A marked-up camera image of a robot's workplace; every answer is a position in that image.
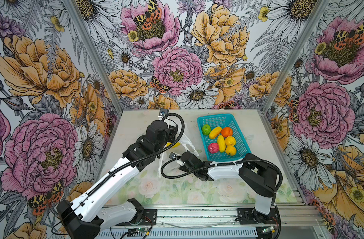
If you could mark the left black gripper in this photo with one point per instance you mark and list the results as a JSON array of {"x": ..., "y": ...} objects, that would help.
[{"x": 172, "y": 133}]

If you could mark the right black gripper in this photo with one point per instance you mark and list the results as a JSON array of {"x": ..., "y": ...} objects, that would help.
[{"x": 182, "y": 168}]

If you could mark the white plastic bag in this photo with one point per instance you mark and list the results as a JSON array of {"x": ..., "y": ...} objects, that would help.
[{"x": 183, "y": 145}]

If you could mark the pink red toy fruit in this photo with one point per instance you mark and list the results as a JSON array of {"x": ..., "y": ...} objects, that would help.
[{"x": 213, "y": 148}]

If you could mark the green toy apple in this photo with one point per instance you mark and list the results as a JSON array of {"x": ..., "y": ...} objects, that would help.
[{"x": 206, "y": 129}]

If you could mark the yellow orange toy mango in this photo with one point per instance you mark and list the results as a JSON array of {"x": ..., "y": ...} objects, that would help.
[{"x": 215, "y": 132}]

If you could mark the yellow toy pepper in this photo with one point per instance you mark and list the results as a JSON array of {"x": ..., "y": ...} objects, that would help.
[{"x": 230, "y": 141}]

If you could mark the orange toy fruit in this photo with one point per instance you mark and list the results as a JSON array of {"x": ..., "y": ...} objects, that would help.
[{"x": 226, "y": 132}]

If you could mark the teal plastic basket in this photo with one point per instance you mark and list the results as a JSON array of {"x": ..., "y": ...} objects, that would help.
[{"x": 223, "y": 120}]

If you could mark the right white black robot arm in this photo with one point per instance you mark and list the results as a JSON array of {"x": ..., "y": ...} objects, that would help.
[{"x": 262, "y": 176}]

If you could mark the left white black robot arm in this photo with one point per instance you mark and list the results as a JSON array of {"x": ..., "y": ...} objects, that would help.
[{"x": 129, "y": 165}]

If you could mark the green circuit board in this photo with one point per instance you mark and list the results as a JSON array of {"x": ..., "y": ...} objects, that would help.
[{"x": 138, "y": 230}]

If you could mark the white vented grille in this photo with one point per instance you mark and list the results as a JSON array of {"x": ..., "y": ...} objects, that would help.
[{"x": 207, "y": 233}]

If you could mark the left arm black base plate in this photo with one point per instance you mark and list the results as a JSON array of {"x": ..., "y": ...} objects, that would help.
[{"x": 146, "y": 217}]

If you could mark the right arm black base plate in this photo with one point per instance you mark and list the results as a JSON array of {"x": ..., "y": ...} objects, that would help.
[{"x": 249, "y": 216}]

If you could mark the left aluminium corner post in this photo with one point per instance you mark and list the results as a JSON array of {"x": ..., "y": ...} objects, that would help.
[{"x": 82, "y": 29}]

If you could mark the aluminium corner post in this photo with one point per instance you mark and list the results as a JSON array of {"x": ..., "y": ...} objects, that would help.
[
  {"x": 82, "y": 29},
  {"x": 309, "y": 27}
]

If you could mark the aluminium front rail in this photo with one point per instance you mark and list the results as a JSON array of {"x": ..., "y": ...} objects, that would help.
[{"x": 193, "y": 216}]

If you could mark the right aluminium corner post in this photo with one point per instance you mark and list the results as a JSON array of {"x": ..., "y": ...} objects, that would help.
[{"x": 309, "y": 27}]

